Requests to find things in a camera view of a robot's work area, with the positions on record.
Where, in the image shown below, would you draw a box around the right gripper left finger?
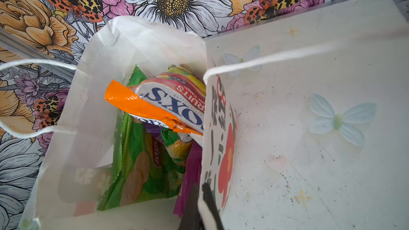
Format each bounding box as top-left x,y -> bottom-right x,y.
179,184 -> 200,230

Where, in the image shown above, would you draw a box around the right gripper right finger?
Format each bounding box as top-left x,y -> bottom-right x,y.
200,183 -> 224,230

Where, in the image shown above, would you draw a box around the green white snack bag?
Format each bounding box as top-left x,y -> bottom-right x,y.
161,128 -> 193,167

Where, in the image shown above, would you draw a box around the green Lays chips bag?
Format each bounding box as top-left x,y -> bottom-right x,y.
96,65 -> 186,211

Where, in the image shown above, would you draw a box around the orange red candy bag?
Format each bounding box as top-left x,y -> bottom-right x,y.
104,65 -> 206,135

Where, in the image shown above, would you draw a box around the white floral paper bag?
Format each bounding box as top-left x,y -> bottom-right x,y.
1,2 -> 409,230

